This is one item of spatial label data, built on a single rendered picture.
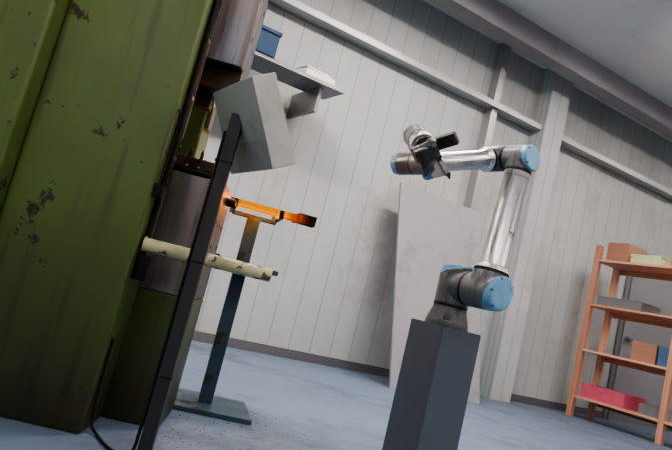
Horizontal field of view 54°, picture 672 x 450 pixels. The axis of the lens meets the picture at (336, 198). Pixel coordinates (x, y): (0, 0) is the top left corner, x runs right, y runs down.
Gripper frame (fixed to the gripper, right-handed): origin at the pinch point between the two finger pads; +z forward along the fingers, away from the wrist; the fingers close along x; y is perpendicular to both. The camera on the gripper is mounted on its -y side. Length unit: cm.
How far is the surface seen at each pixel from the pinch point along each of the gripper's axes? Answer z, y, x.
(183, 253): 3, 92, 13
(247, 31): -57, 42, 61
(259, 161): 12, 53, 32
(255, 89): 13, 43, 52
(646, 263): -392, -205, -384
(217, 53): -53, 56, 59
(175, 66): -23, 67, 65
